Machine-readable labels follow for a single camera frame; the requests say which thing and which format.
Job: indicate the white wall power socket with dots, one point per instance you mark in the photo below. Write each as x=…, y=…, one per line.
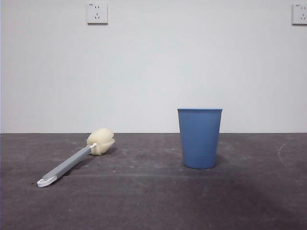
x=97, y=13
x=299, y=14

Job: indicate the blue ribbed plastic cup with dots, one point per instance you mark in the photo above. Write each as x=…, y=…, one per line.
x=200, y=139

